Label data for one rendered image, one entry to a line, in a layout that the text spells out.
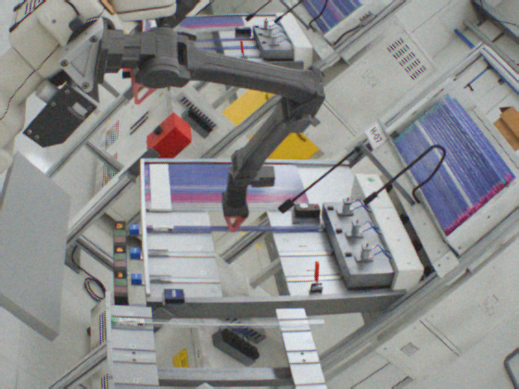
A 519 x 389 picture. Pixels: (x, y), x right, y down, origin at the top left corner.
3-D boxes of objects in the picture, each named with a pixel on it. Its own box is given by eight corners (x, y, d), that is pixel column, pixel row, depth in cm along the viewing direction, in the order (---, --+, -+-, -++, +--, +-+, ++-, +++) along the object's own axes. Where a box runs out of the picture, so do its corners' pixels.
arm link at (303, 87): (334, 64, 153) (342, 103, 149) (299, 90, 163) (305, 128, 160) (149, 24, 129) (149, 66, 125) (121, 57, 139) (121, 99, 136)
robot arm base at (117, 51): (99, 19, 128) (101, 45, 119) (137, 19, 130) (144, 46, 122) (93, 56, 133) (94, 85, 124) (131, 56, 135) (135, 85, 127)
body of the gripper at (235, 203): (244, 196, 208) (246, 175, 204) (248, 218, 200) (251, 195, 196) (221, 196, 207) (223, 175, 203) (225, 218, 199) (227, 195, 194)
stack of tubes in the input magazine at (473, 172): (444, 232, 184) (513, 173, 176) (391, 138, 225) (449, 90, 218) (462, 256, 190) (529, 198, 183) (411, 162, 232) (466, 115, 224)
